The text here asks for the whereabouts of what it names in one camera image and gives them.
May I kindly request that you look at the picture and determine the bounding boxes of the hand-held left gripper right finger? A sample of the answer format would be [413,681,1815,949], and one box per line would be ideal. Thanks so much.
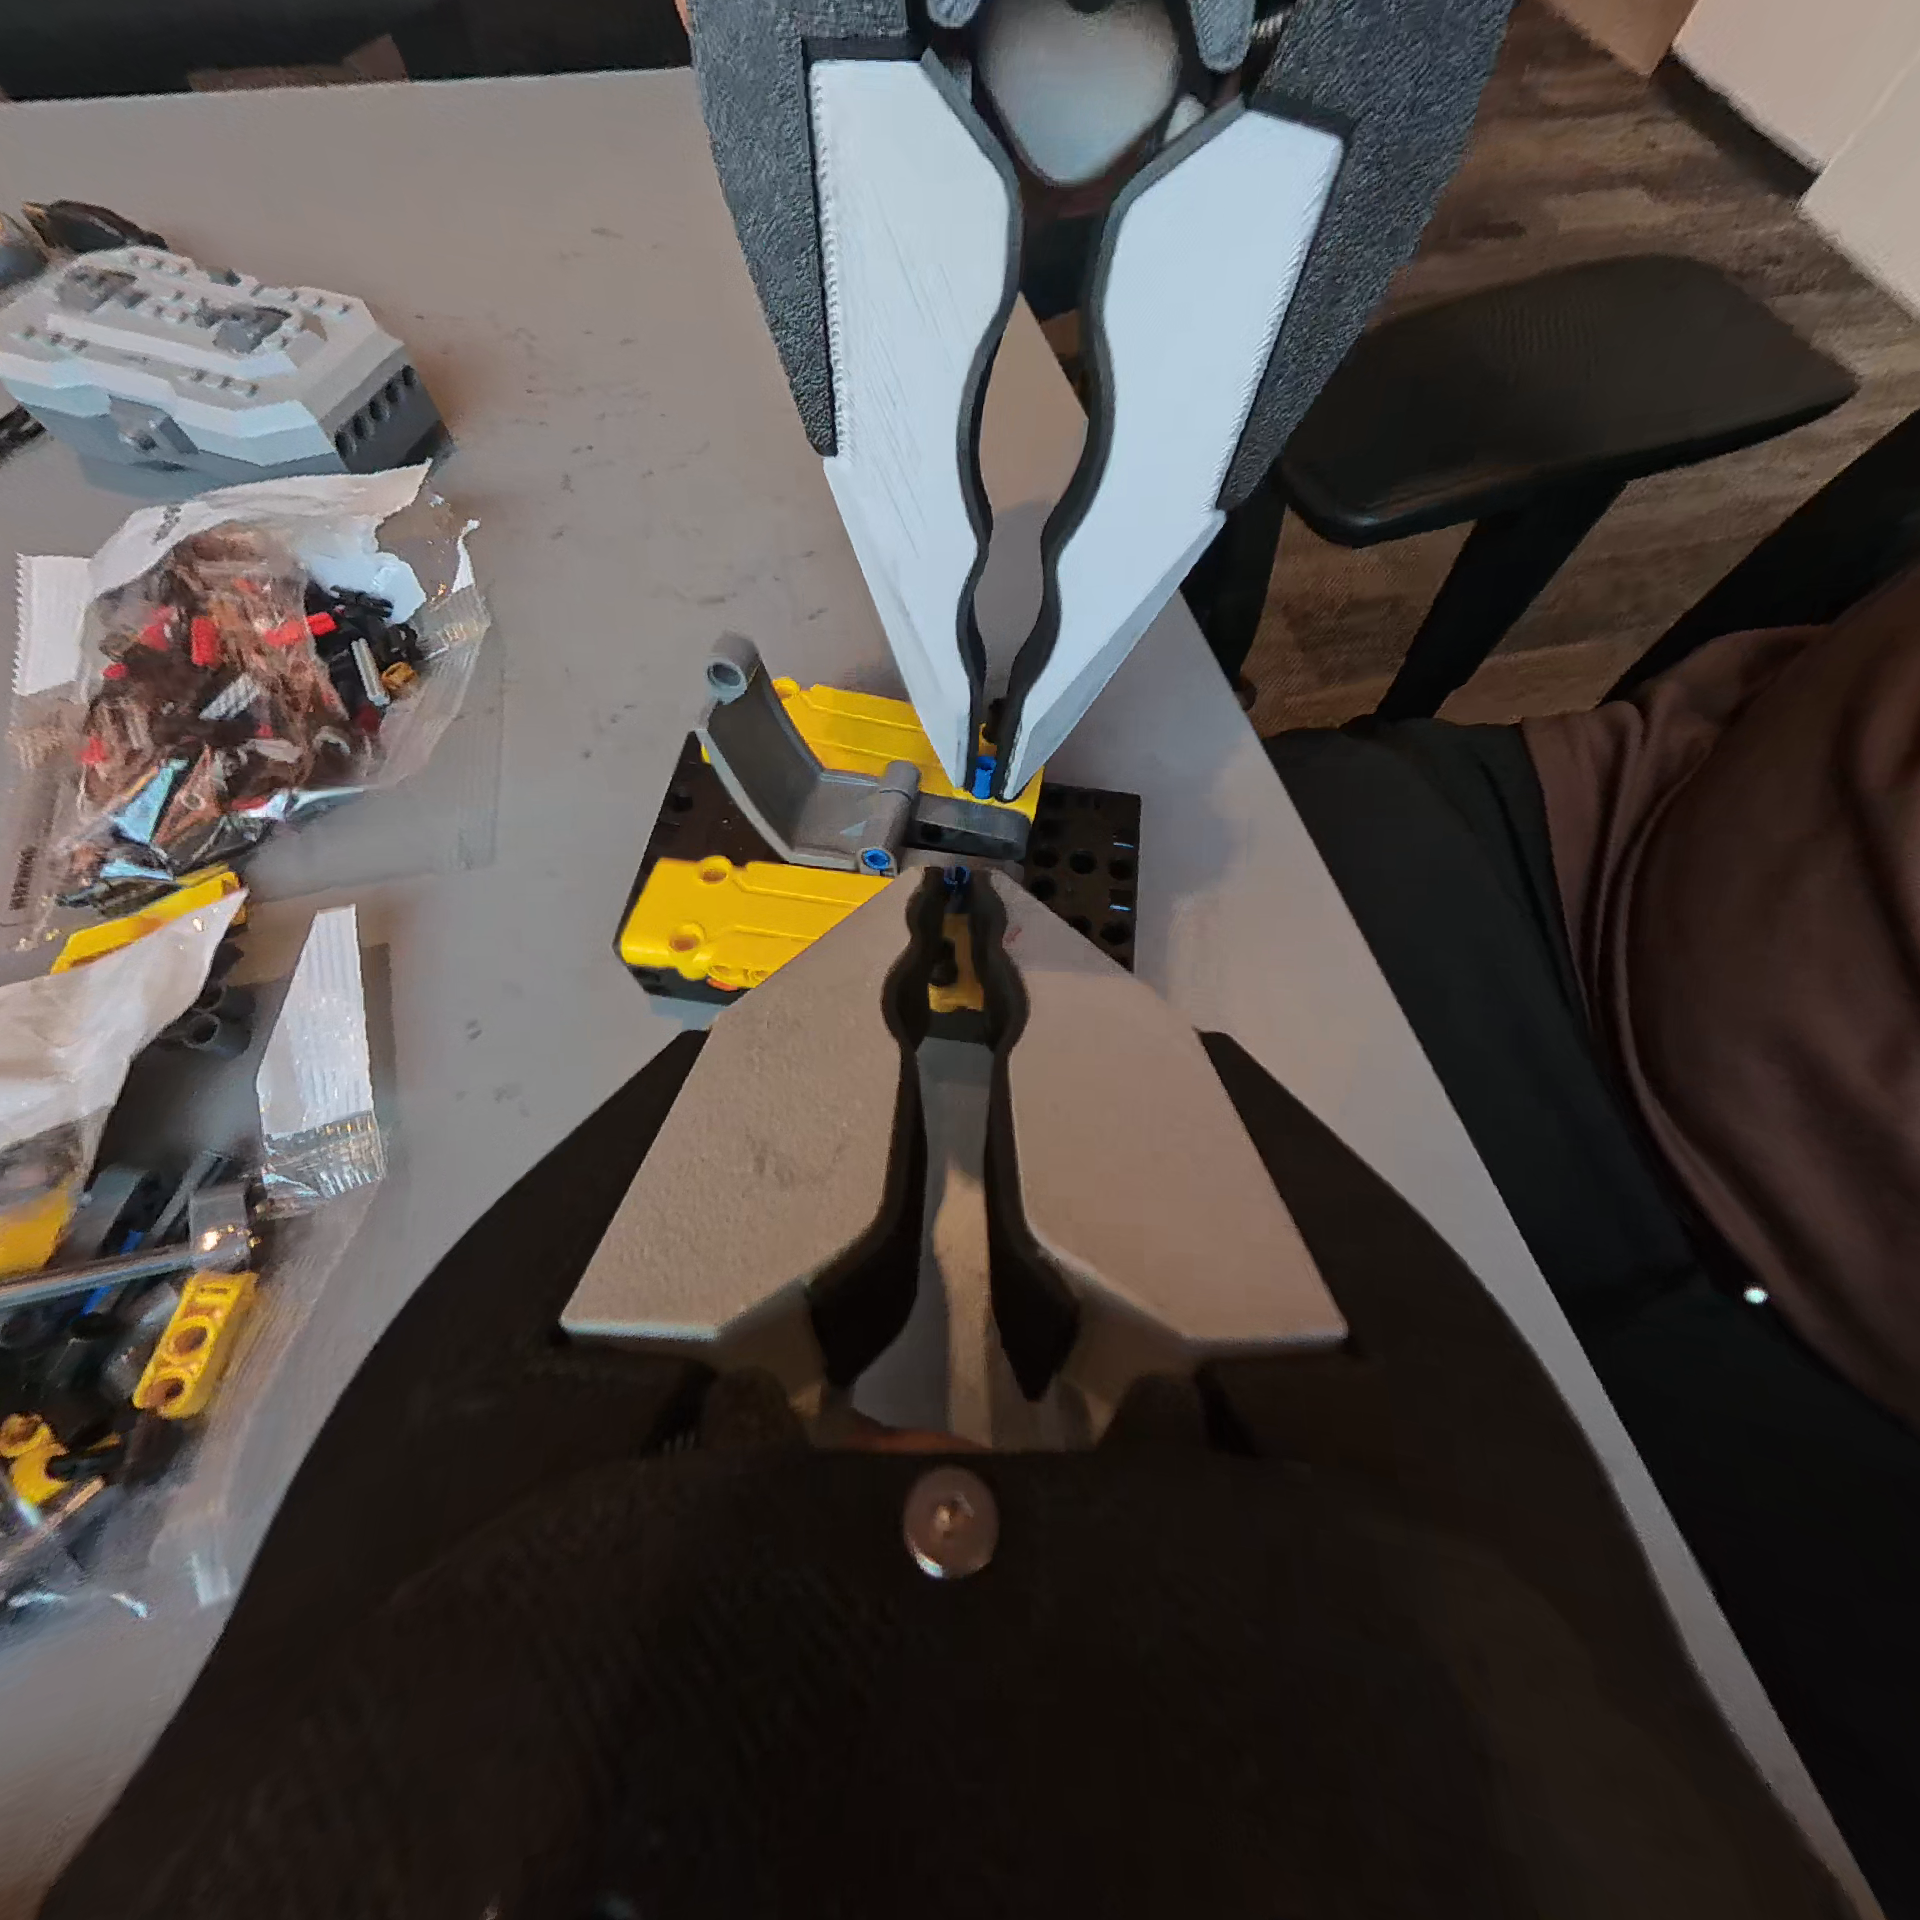
[968,871,1354,1426]

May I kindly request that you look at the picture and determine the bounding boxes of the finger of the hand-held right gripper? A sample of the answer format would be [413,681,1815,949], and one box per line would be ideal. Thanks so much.
[998,103,1346,799]
[805,47,1030,789]

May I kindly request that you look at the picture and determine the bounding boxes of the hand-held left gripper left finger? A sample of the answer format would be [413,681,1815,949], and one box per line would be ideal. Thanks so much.
[559,871,929,1390]

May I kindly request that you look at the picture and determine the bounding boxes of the yellow black brick assembly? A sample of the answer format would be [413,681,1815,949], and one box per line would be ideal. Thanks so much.
[613,630,1145,1011]

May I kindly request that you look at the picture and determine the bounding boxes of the grey desk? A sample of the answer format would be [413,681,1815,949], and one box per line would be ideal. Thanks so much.
[0,66,1885,1920]

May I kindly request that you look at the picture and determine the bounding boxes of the black office chair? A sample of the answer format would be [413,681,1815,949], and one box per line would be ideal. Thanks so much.
[1275,255,1863,722]

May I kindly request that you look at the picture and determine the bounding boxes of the grey battery box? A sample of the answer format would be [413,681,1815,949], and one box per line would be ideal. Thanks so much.
[0,246,454,490]

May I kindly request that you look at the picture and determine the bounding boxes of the yellow curved brick piece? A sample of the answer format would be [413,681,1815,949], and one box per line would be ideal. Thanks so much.
[54,867,250,977]

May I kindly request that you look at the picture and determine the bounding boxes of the person's brown shirt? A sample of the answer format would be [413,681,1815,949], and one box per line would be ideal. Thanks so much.
[1522,562,1920,1434]

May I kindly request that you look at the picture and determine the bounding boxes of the clear bag yellow grey parts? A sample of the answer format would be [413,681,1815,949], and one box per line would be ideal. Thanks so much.
[0,891,395,1637]

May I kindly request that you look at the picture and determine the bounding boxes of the clear bag black red parts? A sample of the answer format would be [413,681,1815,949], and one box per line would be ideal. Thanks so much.
[7,465,506,917]

